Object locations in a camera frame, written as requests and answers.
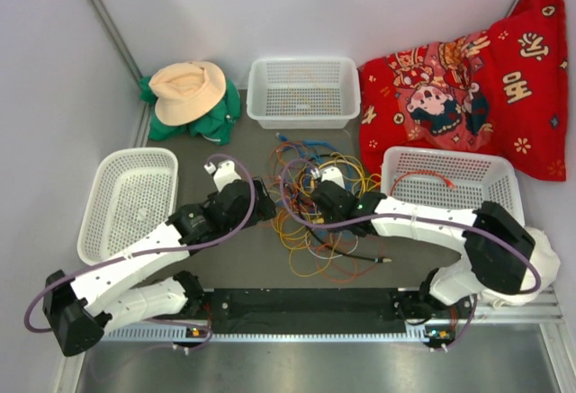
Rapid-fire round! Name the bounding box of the red ethernet cable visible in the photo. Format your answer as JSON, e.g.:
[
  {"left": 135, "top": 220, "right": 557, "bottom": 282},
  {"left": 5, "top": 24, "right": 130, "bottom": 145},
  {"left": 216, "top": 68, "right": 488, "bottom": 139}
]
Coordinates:
[{"left": 389, "top": 168, "right": 456, "bottom": 196}]

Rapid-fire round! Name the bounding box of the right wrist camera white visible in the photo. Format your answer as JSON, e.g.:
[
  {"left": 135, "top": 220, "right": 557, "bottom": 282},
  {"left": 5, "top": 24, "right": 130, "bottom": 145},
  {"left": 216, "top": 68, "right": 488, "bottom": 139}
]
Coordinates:
[{"left": 319, "top": 165, "right": 346, "bottom": 189}]

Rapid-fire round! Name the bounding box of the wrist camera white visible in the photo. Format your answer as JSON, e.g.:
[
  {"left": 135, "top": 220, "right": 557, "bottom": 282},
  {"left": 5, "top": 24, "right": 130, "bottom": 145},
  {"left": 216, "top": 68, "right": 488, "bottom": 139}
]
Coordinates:
[
  {"left": 203, "top": 160, "right": 242, "bottom": 192},
  {"left": 319, "top": 165, "right": 346, "bottom": 189}
]

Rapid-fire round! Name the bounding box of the white cloth right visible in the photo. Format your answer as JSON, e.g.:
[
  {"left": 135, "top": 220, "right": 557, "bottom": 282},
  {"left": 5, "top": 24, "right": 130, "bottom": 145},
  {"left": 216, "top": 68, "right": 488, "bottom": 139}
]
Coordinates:
[{"left": 451, "top": 227, "right": 561, "bottom": 307}]

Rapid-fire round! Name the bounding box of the white slotted cable duct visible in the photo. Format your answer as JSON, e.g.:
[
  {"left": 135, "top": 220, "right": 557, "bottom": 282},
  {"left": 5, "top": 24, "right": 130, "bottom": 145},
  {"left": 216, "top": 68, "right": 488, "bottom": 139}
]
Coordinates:
[{"left": 103, "top": 323, "right": 451, "bottom": 344}]

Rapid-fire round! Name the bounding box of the black cable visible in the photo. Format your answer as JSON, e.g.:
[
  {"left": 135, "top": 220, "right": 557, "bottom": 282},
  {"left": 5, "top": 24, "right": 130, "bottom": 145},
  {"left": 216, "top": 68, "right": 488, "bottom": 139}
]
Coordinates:
[{"left": 296, "top": 152, "right": 392, "bottom": 264}]

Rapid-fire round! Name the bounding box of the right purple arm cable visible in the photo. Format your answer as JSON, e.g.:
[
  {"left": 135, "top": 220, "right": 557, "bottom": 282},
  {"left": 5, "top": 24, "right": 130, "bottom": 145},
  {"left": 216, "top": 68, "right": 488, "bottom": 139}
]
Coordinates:
[{"left": 279, "top": 158, "right": 544, "bottom": 298}]

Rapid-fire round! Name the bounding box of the green cloth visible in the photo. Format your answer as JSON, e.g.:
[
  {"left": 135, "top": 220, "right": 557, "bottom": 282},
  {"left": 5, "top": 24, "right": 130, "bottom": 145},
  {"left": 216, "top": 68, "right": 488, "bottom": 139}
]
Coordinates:
[{"left": 148, "top": 79, "right": 241, "bottom": 146}]

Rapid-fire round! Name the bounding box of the red printed pillow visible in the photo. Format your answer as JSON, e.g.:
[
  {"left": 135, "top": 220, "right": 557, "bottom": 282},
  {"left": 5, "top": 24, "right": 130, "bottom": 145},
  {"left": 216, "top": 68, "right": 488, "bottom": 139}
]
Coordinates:
[{"left": 359, "top": 0, "right": 569, "bottom": 182}]

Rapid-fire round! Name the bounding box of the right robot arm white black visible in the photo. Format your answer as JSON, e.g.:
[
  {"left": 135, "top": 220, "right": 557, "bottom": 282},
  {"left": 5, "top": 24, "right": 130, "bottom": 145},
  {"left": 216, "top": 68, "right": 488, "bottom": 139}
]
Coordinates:
[{"left": 311, "top": 182, "right": 561, "bottom": 317}]

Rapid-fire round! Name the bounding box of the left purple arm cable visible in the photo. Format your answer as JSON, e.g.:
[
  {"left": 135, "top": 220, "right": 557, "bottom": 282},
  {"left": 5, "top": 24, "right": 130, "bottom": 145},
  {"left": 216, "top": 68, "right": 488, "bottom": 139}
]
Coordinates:
[{"left": 24, "top": 153, "right": 257, "bottom": 334}]

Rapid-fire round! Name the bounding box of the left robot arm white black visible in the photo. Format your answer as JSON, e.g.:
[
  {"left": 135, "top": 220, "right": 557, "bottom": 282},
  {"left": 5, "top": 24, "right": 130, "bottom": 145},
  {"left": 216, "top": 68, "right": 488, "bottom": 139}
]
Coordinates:
[{"left": 42, "top": 179, "right": 276, "bottom": 357}]

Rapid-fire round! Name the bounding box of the peach bucket hat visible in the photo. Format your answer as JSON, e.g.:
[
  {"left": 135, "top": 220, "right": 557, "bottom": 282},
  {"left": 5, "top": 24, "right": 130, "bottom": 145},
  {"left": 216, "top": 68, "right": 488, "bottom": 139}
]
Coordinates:
[{"left": 148, "top": 61, "right": 227, "bottom": 126}]

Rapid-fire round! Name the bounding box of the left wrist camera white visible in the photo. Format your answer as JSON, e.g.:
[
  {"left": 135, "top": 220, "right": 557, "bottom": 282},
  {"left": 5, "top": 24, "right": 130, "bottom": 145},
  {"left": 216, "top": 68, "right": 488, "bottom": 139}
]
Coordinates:
[{"left": 203, "top": 160, "right": 242, "bottom": 192}]

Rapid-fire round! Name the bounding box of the white basket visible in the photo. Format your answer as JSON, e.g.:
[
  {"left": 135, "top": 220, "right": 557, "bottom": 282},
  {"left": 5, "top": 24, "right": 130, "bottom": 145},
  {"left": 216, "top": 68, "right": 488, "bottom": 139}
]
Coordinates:
[
  {"left": 76, "top": 147, "right": 178, "bottom": 265},
  {"left": 381, "top": 147, "right": 526, "bottom": 225},
  {"left": 247, "top": 57, "right": 361, "bottom": 130}
]

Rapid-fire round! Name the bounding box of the white basket back centre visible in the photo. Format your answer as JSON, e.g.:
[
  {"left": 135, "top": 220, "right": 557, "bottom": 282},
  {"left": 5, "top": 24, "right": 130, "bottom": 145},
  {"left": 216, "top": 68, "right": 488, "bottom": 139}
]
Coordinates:
[{"left": 247, "top": 57, "right": 361, "bottom": 130}]

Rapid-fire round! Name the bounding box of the black base bar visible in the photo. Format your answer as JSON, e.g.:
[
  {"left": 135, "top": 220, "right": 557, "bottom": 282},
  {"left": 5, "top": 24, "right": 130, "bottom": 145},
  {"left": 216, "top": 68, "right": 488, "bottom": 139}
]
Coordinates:
[{"left": 182, "top": 288, "right": 431, "bottom": 335}]

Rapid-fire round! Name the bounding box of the blue cable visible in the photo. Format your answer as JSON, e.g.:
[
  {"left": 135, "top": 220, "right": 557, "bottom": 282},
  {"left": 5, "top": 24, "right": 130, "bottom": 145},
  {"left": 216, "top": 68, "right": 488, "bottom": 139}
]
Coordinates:
[{"left": 274, "top": 131, "right": 365, "bottom": 196}]

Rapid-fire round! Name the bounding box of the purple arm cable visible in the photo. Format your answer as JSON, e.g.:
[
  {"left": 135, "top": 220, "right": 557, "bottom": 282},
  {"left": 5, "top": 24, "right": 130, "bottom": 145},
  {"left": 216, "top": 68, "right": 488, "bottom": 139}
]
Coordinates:
[
  {"left": 24, "top": 153, "right": 257, "bottom": 334},
  {"left": 279, "top": 158, "right": 544, "bottom": 298}
]

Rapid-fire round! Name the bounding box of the orange thin cable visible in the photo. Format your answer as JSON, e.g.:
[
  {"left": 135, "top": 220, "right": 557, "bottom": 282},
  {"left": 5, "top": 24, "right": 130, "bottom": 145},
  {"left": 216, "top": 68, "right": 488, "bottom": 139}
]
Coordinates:
[{"left": 265, "top": 138, "right": 388, "bottom": 282}]

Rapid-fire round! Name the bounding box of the white basket right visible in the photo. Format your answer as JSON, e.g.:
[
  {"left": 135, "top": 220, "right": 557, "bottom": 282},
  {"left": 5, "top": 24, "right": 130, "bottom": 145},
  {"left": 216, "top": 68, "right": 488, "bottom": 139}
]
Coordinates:
[{"left": 381, "top": 147, "right": 526, "bottom": 225}]

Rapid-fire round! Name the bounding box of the white basket left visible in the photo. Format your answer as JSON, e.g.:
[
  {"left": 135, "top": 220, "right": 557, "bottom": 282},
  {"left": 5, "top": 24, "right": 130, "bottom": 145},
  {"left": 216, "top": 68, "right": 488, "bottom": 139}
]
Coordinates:
[{"left": 76, "top": 147, "right": 178, "bottom": 265}]

